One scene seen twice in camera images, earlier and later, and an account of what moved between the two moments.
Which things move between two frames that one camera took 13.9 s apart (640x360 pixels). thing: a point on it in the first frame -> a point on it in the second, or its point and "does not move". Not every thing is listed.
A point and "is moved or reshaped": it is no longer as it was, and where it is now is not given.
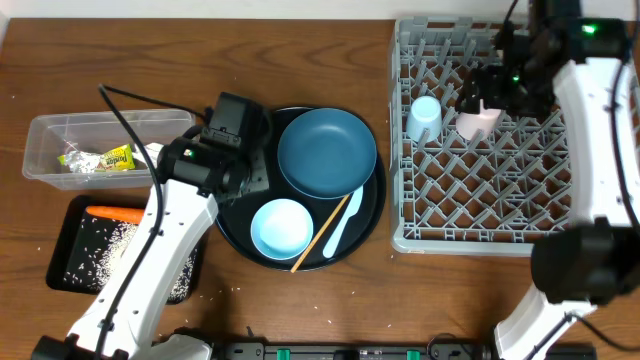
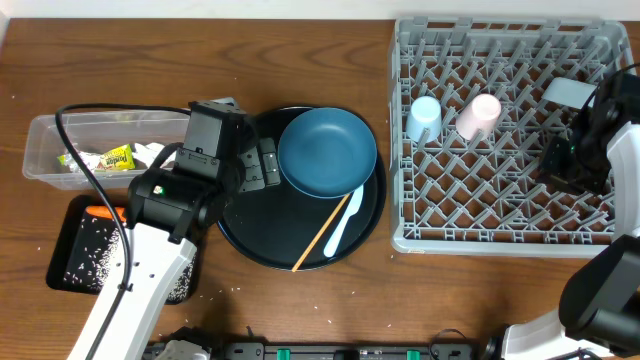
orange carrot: (131, 215) does not move
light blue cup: (425, 113) does not move
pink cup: (468, 124) does not move
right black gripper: (492, 76) -> (552, 170)
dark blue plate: (327, 153) does not move
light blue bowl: (282, 229) is moved or reshaped
